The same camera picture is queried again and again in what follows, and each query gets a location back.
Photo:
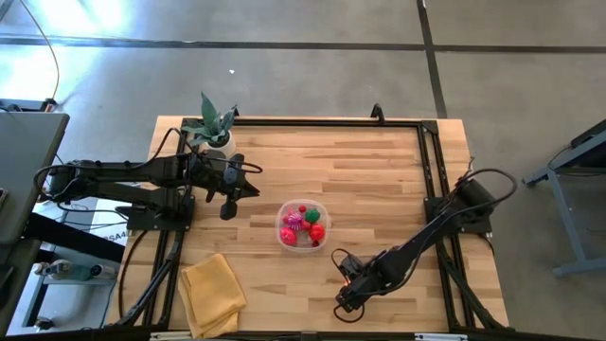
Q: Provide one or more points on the purple white striped toy onion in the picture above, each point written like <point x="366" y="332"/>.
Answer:
<point x="294" y="221"/>

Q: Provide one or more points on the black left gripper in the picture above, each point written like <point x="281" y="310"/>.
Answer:
<point x="213" y="177"/>

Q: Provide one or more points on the round red toy tomato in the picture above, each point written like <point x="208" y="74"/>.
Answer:
<point x="317" y="232"/>

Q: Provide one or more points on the grey desk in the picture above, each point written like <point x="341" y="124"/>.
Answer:
<point x="23" y="166"/>

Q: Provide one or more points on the teal water bottle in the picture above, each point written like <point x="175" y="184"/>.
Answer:
<point x="71" y="272"/>

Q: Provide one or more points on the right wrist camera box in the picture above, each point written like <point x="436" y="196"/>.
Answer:
<point x="345" y="300"/>

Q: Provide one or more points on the folded yellow cloth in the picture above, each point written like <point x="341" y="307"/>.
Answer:
<point x="210" y="293"/>

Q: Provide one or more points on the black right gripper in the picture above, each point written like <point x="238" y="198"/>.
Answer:
<point x="364" y="279"/>

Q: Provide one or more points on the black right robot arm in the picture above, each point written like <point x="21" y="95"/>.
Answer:
<point x="426" y="237"/>

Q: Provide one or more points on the black aluminium table frame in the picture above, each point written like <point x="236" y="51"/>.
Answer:
<point x="331" y="122"/>

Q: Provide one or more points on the clear plastic tupperware container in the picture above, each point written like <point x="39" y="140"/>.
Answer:
<point x="303" y="248"/>

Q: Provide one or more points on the small pink toy walnut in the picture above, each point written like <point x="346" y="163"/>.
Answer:
<point x="287" y="216"/>

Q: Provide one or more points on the blue-grey metal table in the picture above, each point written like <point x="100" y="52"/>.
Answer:
<point x="580" y="267"/>

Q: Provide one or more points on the green plant in white pot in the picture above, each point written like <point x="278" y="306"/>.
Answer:
<point x="215" y="128"/>

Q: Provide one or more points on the white printed sheet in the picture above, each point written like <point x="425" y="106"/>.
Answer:
<point x="101" y="218"/>

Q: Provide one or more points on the green toy bell pepper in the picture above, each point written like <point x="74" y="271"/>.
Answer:
<point x="312" y="216"/>

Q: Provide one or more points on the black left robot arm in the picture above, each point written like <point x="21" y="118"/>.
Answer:
<point x="118" y="177"/>

